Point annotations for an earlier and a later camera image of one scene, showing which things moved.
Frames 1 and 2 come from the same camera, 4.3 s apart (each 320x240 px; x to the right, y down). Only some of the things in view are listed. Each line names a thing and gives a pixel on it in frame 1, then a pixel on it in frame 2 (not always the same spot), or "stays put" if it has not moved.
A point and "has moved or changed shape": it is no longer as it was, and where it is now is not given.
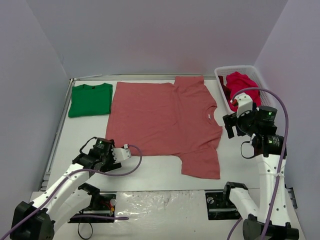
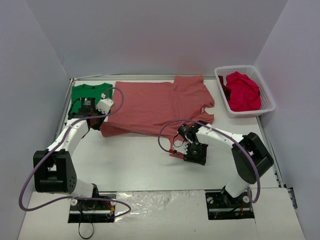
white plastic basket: [266, 98] stays put
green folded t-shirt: [88, 100] stays put
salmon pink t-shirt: [161, 118] has moved or changed shape
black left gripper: [110, 166] -> [95, 122]
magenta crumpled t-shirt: [236, 81] stays put
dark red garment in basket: [226, 90] stays put
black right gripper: [230, 122] -> [195, 158]
